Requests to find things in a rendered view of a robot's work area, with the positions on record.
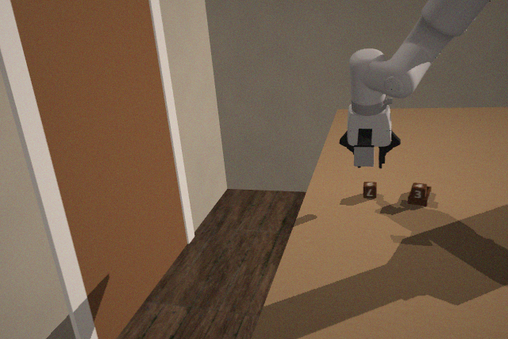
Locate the brown wooden number cube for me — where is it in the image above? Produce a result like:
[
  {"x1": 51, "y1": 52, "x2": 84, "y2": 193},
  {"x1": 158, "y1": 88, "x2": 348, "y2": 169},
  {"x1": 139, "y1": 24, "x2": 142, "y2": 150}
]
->
[
  {"x1": 364, "y1": 182, "x2": 377, "y2": 198},
  {"x1": 411, "y1": 183, "x2": 427, "y2": 199}
]

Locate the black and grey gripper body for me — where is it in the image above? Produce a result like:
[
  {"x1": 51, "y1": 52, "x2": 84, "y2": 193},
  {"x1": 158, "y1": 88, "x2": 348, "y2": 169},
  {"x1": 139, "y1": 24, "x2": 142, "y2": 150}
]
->
[{"x1": 347, "y1": 104, "x2": 391, "y2": 147}]

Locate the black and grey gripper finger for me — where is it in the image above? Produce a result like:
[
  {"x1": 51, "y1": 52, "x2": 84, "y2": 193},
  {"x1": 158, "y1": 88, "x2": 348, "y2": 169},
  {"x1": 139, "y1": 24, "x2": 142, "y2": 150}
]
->
[
  {"x1": 339, "y1": 132, "x2": 354, "y2": 155},
  {"x1": 379, "y1": 130, "x2": 401, "y2": 168}
]

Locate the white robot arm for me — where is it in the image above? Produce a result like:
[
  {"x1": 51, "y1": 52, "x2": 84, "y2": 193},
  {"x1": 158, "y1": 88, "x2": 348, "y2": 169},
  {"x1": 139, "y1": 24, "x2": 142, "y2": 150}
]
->
[{"x1": 349, "y1": 0, "x2": 490, "y2": 167}]

